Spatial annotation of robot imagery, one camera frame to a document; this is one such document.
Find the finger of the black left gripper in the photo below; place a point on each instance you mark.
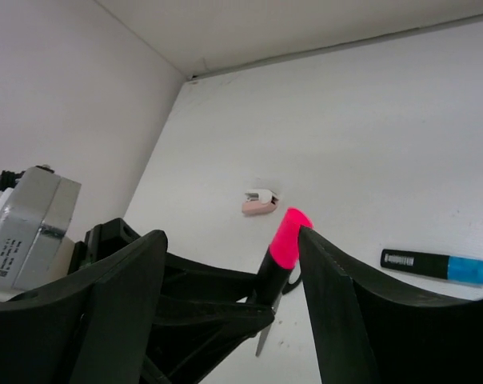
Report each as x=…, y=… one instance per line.
x=202, y=316

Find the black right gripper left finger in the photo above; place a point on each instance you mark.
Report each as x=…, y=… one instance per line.
x=91, y=326

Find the pink black highlighter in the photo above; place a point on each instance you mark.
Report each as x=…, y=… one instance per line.
x=280, y=259

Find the black handled scissors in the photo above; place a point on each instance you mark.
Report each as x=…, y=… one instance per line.
x=288, y=287

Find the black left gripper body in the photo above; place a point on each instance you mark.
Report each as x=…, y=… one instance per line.
x=113, y=238

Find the pink white stapler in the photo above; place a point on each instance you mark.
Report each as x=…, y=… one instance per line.
x=259, y=202

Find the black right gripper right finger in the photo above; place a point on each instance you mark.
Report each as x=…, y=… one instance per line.
x=369, y=327

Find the blue black highlighter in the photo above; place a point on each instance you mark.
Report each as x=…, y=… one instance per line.
x=440, y=266

